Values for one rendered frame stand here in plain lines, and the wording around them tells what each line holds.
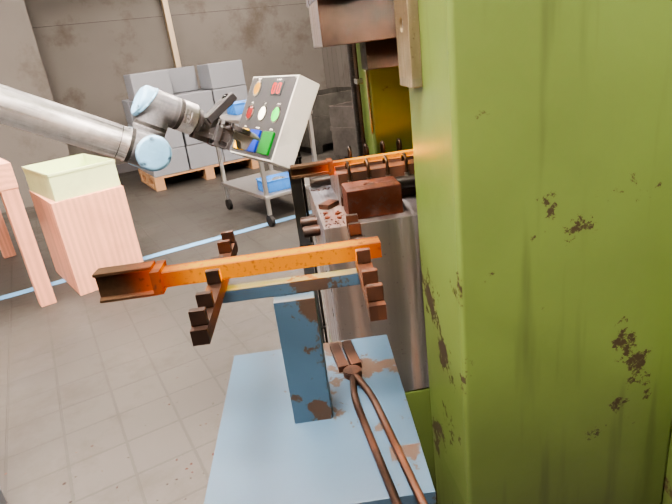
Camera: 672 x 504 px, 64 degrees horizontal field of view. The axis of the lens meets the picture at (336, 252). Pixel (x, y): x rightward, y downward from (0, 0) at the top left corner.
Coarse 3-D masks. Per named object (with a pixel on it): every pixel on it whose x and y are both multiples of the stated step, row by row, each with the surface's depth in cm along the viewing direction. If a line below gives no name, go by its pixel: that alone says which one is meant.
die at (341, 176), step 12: (408, 156) 130; (336, 168) 129; (360, 168) 128; (372, 168) 126; (384, 168) 126; (396, 168) 126; (408, 168) 126; (336, 180) 130; (360, 180) 126; (336, 192) 134; (408, 192) 128
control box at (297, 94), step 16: (256, 80) 188; (272, 80) 177; (288, 80) 168; (304, 80) 165; (256, 96) 185; (272, 96) 175; (288, 96) 166; (304, 96) 166; (256, 112) 182; (272, 112) 172; (288, 112) 165; (304, 112) 168; (256, 128) 179; (272, 128) 170; (288, 128) 166; (304, 128) 169; (272, 144) 167; (288, 144) 167; (256, 160) 189; (272, 160) 166; (288, 160) 169
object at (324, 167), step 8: (392, 152) 133; (400, 152) 132; (408, 152) 131; (328, 160) 130; (336, 160) 132; (344, 160) 131; (352, 160) 130; (360, 160) 130; (368, 160) 131; (296, 168) 129; (304, 168) 130; (312, 168) 130; (320, 168) 131; (328, 168) 129; (296, 176) 130; (304, 176) 130; (312, 176) 130
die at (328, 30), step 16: (320, 0) 111; (336, 0) 112; (352, 0) 112; (368, 0) 113; (384, 0) 113; (320, 16) 112; (336, 16) 113; (352, 16) 113; (368, 16) 114; (384, 16) 114; (320, 32) 114; (336, 32) 114; (352, 32) 114; (368, 32) 115; (384, 32) 115
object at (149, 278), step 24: (360, 240) 77; (144, 264) 76; (192, 264) 76; (216, 264) 75; (240, 264) 75; (264, 264) 75; (288, 264) 76; (312, 264) 76; (120, 288) 76; (144, 288) 76
